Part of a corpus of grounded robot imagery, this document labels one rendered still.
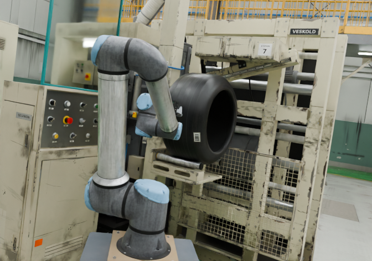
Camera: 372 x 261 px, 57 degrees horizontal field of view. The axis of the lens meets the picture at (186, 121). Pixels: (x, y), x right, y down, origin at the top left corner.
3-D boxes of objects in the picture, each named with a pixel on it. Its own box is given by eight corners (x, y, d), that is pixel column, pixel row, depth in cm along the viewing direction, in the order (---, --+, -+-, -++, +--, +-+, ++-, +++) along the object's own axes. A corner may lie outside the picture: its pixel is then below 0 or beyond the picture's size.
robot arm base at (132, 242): (164, 260, 135) (168, 236, 134) (117, 254, 135) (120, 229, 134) (167, 239, 154) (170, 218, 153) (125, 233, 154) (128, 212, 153)
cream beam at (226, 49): (194, 55, 255) (196, 35, 255) (209, 61, 277) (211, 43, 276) (273, 59, 224) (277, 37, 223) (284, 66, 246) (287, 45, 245)
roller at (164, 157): (158, 151, 233) (159, 155, 235) (154, 155, 230) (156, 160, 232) (202, 161, 215) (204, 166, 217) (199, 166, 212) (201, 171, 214)
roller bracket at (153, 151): (148, 162, 229) (149, 148, 228) (180, 158, 263) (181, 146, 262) (151, 163, 227) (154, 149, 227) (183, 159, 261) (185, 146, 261)
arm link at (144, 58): (166, 35, 120) (185, 126, 179) (133, 31, 122) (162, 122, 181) (157, 60, 115) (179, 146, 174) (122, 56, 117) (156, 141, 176)
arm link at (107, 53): (120, 226, 140) (127, 39, 116) (81, 217, 144) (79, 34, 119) (134, 206, 155) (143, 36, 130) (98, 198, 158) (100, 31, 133)
